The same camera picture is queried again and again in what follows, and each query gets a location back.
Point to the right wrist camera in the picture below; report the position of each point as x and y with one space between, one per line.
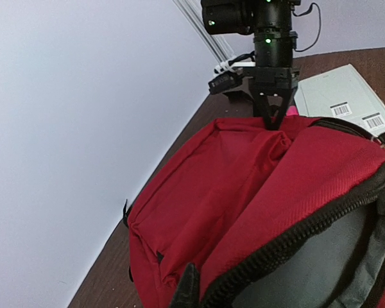
229 77

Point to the black pink highlighter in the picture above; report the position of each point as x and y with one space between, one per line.
292 111

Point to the grey shrink-wrapped book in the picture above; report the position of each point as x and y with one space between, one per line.
344 94

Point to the right aluminium frame post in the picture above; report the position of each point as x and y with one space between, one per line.
218 46

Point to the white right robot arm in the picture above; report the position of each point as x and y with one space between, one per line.
268 21

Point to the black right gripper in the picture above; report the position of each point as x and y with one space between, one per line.
264 82

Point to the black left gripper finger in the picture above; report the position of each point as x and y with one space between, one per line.
187 294

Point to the red backpack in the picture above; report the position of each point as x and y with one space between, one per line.
293 217

